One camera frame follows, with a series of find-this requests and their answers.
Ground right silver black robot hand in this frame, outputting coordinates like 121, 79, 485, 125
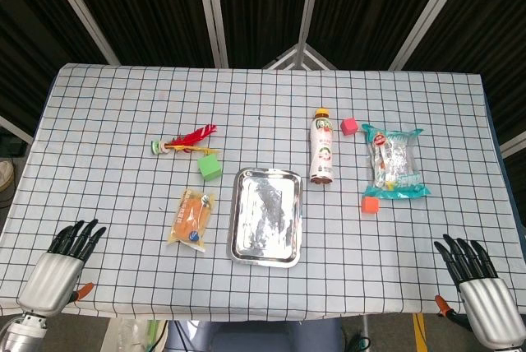
433, 234, 519, 350

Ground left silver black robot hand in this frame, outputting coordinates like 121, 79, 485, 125
16, 219, 108, 318

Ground orange snack packet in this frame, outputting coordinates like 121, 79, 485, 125
166, 188, 217, 252

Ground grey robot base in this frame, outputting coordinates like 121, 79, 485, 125
164, 320, 344, 352

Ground teal snack bag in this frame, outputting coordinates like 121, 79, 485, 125
360, 123, 431, 200

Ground white shoe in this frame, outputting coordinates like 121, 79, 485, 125
0, 160, 15, 193

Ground red feather shuttlecock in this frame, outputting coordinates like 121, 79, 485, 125
150, 123, 221, 156

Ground green foam cube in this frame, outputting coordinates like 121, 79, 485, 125
196, 155, 224, 183

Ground white grid tablecloth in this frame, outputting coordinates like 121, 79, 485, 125
0, 63, 526, 322

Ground shiny metal tray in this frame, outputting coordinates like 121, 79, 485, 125
226, 167, 303, 269

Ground pink foam cube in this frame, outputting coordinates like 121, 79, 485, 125
340, 118, 360, 137

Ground white drink bottle yellow cap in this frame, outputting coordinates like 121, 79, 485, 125
308, 108, 335, 186

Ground black folding screen panels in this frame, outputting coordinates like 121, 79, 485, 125
0, 0, 526, 172

